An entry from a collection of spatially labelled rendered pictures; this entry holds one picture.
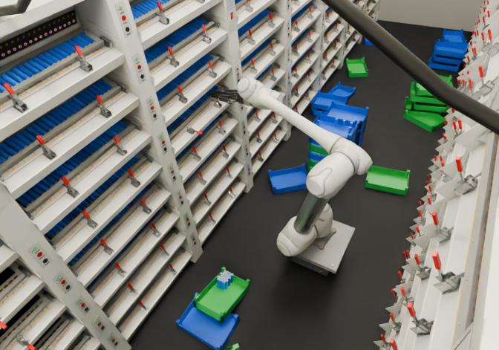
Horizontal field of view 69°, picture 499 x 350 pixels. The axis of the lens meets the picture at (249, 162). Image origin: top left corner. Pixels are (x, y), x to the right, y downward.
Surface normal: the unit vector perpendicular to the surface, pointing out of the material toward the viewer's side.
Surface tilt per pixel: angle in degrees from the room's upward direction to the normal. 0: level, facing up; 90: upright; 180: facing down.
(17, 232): 90
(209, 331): 0
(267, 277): 0
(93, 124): 21
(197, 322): 0
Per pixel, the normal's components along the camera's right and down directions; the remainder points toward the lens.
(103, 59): 0.23, -0.58
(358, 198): -0.08, -0.73
